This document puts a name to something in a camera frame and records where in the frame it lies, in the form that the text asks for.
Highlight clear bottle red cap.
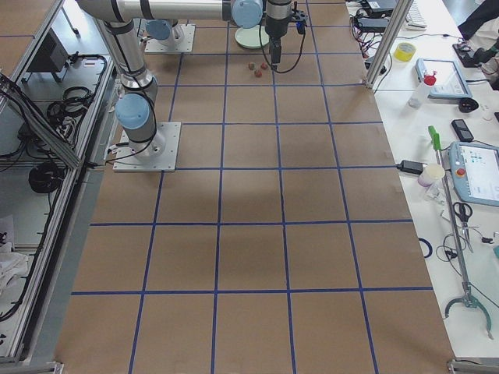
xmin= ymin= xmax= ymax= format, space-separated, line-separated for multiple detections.
xmin=408 ymin=71 xmax=437 ymax=108

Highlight yellow tape roll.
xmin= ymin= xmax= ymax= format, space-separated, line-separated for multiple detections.
xmin=393 ymin=42 xmax=416 ymax=62

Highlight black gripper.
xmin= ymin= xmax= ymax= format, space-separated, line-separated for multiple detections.
xmin=265 ymin=2 xmax=308 ymax=71

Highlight white paper cup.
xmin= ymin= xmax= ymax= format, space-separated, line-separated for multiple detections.
xmin=417 ymin=164 xmax=445 ymax=187

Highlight blue teach pendant near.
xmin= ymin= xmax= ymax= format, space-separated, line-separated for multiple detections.
xmin=448 ymin=142 xmax=498 ymax=206

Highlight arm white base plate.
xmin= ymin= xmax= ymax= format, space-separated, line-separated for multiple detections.
xmin=145 ymin=23 xmax=196 ymax=55
xmin=112 ymin=122 xmax=181 ymax=172

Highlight blue teach pendant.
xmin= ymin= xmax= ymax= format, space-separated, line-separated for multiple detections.
xmin=448 ymin=142 xmax=498 ymax=206
xmin=415 ymin=58 xmax=472 ymax=100

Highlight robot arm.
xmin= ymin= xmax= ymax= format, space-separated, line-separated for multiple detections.
xmin=146 ymin=19 xmax=184 ymax=44
xmin=79 ymin=1 xmax=307 ymax=171

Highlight blue teach pendant far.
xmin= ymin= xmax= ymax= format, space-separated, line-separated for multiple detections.
xmin=415 ymin=58 xmax=472 ymax=100

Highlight light green plate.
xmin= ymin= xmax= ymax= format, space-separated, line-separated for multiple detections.
xmin=235 ymin=26 xmax=270 ymax=49

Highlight black scissors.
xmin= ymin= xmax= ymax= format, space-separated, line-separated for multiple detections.
xmin=453 ymin=202 xmax=473 ymax=252

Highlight black power adapter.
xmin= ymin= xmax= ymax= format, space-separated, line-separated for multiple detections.
xmin=396 ymin=160 xmax=424 ymax=175

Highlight long reacher grabber tool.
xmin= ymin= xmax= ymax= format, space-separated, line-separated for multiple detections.
xmin=427 ymin=125 xmax=494 ymax=340

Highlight black power brick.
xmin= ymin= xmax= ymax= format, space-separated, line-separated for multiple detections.
xmin=354 ymin=17 xmax=389 ymax=33

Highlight black phone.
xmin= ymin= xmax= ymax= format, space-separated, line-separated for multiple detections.
xmin=451 ymin=119 xmax=474 ymax=143

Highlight aluminium frame post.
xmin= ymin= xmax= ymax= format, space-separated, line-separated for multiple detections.
xmin=366 ymin=0 xmax=413 ymax=89

